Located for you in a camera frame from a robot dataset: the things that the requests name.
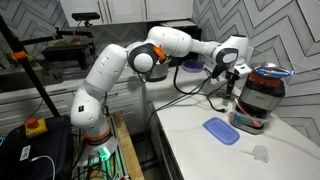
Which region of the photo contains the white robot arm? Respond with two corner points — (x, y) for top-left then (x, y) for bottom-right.
(71, 26), (250, 160)

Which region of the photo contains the clear container with utensils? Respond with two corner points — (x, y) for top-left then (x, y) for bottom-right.
(229, 99), (270, 135)

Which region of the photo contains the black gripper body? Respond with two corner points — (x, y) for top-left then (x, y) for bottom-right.
(225, 63), (251, 79)

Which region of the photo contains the steel utensil pot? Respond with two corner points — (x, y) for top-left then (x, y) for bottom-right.
(146, 61), (169, 82)

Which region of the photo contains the yellow emergency stop box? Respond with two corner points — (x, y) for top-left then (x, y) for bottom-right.
(25, 118), (48, 138)

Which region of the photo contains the black steel blender base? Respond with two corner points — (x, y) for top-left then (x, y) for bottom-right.
(239, 71), (285, 113)

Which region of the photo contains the clear plastic measuring scoop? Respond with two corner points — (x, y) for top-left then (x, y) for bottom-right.
(242, 145), (269, 163)

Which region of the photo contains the black camera on stand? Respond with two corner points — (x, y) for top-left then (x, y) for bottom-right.
(71, 12), (100, 21)

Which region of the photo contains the black power cable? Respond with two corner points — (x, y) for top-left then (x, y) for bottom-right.
(143, 64), (234, 134)

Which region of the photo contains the blue plastic container lid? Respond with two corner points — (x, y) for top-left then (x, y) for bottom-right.
(202, 117), (240, 145)

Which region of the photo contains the blue foil packet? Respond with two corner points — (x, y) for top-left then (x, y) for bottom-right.
(254, 66), (295, 78)

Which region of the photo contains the purple bowl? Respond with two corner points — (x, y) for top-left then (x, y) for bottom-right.
(182, 60), (204, 73)

